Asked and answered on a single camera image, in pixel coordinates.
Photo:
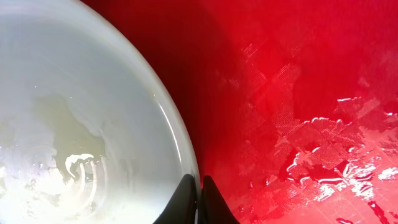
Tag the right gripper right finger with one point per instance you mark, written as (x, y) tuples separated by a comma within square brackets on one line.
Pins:
[(213, 209)]

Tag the light blue plate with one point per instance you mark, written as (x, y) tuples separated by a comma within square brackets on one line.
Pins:
[(89, 134)]

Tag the red tray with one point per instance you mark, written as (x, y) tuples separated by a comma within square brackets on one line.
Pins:
[(291, 106)]

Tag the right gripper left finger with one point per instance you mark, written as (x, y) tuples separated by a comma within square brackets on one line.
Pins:
[(182, 206)]

